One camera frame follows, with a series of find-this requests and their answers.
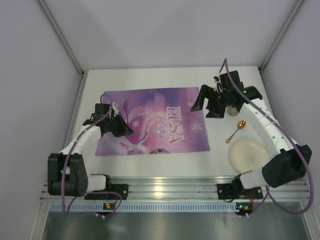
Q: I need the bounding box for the iridescent purple fork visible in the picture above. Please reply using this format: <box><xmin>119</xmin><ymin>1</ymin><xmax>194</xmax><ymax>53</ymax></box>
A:
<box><xmin>122</xmin><ymin>99</ymin><xmax>129</xmax><ymax>124</ymax></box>

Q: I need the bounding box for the purple Elsa placemat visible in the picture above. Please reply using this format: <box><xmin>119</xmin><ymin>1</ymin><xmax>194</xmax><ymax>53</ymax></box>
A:
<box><xmin>95</xmin><ymin>87</ymin><xmax>210</xmax><ymax>156</ymax></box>

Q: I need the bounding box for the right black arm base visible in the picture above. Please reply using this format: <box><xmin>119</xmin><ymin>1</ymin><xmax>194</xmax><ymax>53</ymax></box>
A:
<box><xmin>216</xmin><ymin>175</ymin><xmax>264</xmax><ymax>202</ymax></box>

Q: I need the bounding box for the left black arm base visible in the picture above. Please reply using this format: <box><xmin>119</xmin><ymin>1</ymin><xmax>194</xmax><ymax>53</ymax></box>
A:
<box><xmin>84</xmin><ymin>183</ymin><xmax>129</xmax><ymax>201</ymax></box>

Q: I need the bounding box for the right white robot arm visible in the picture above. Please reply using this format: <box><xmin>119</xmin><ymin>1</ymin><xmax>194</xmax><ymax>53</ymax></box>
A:
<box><xmin>191</xmin><ymin>70</ymin><xmax>312</xmax><ymax>190</ymax></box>

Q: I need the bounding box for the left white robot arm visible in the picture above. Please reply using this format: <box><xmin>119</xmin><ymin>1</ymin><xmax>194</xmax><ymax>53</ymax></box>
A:
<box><xmin>47</xmin><ymin>103</ymin><xmax>134</xmax><ymax>197</ymax></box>

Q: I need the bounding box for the small beige cup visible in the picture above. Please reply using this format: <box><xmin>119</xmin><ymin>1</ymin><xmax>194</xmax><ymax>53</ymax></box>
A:
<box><xmin>226</xmin><ymin>106</ymin><xmax>239</xmax><ymax>117</ymax></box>

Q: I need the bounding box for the gold spoon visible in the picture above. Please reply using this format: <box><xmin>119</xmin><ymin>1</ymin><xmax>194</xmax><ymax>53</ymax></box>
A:
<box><xmin>225</xmin><ymin>120</ymin><xmax>247</xmax><ymax>144</ymax></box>

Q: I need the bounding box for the cream white plate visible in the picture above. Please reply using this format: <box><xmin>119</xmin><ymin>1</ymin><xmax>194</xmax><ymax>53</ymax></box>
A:
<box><xmin>228</xmin><ymin>138</ymin><xmax>271</xmax><ymax>174</ymax></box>

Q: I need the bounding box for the right aluminium frame post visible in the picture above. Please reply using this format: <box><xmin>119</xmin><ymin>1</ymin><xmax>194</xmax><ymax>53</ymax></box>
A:
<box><xmin>258</xmin><ymin>0</ymin><xmax>306</xmax><ymax>74</ymax></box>

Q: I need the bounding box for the aluminium frame post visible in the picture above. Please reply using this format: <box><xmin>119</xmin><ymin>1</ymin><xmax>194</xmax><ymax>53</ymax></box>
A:
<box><xmin>35</xmin><ymin>0</ymin><xmax>84</xmax><ymax>76</ymax></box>
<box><xmin>258</xmin><ymin>0</ymin><xmax>306</xmax><ymax>74</ymax></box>

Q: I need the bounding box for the aluminium mounting rail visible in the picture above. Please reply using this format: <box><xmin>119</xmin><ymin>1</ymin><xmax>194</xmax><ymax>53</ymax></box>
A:
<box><xmin>39</xmin><ymin>176</ymin><xmax>311</xmax><ymax>202</ymax></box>

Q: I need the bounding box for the perforated grey cable tray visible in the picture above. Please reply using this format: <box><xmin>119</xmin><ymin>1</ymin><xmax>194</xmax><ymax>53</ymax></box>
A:
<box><xmin>66</xmin><ymin>201</ymin><xmax>252</xmax><ymax>213</ymax></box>

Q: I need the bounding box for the left aluminium frame post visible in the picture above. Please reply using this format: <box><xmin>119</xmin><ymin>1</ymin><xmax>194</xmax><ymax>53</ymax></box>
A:
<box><xmin>35</xmin><ymin>0</ymin><xmax>84</xmax><ymax>76</ymax></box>

